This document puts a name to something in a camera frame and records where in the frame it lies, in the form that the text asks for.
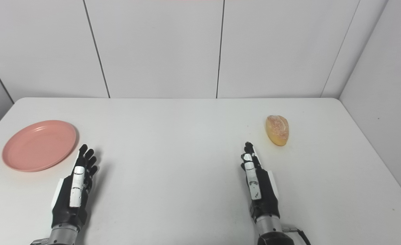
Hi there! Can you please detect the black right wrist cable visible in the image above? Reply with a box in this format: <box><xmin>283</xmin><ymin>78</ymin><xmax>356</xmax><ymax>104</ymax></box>
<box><xmin>284</xmin><ymin>227</ymin><xmax>312</xmax><ymax>245</ymax></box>

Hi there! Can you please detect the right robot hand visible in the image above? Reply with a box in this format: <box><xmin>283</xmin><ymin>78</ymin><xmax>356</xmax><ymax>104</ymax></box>
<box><xmin>240</xmin><ymin>142</ymin><xmax>281</xmax><ymax>222</ymax></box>

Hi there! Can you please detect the golden bread roll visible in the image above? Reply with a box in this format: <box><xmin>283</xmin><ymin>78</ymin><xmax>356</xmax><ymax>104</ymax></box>
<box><xmin>265</xmin><ymin>115</ymin><xmax>290</xmax><ymax>147</ymax></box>

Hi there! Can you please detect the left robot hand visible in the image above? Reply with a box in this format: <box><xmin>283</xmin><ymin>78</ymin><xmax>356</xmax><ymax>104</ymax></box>
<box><xmin>51</xmin><ymin>144</ymin><xmax>99</xmax><ymax>231</ymax></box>

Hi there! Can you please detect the pink round plate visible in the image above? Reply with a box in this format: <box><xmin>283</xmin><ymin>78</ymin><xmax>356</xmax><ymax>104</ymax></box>
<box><xmin>2</xmin><ymin>120</ymin><xmax>77</xmax><ymax>172</ymax></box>

